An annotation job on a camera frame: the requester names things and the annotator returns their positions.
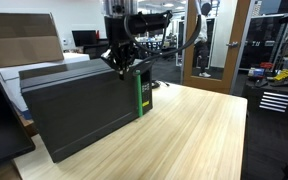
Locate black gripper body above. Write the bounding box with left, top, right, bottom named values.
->
left=100, top=43, right=140, bottom=70

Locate black microwave oven body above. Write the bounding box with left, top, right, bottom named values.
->
left=18, top=58, right=154, bottom=164

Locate wooden glass door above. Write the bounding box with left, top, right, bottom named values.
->
left=182, top=0, right=252, bottom=95

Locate black office chair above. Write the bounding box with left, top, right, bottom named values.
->
left=82, top=39, right=110, bottom=61

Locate small black background monitor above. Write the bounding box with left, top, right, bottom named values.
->
left=71, top=29, right=98, bottom=48

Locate person in white shirt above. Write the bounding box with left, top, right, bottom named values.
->
left=193, top=1, right=214, bottom=79

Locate brown cardboard sheet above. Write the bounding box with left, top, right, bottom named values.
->
left=0, top=12, right=65, bottom=69

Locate white foam box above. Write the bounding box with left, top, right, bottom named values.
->
left=0, top=52, right=92, bottom=113

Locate blue tool box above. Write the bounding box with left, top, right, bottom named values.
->
left=248, top=66, right=267, bottom=80

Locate black flat monitor screen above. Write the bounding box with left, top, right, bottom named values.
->
left=0, top=53, right=37, bottom=171

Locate red tool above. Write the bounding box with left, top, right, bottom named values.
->
left=259, top=61, right=275, bottom=71

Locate black tool cabinet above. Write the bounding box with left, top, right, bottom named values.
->
left=243, top=79, right=288, bottom=122

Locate yellow power tool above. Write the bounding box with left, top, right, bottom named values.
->
left=271, top=68, right=288, bottom=83

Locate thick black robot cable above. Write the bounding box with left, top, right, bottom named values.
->
left=123, top=9, right=203, bottom=58

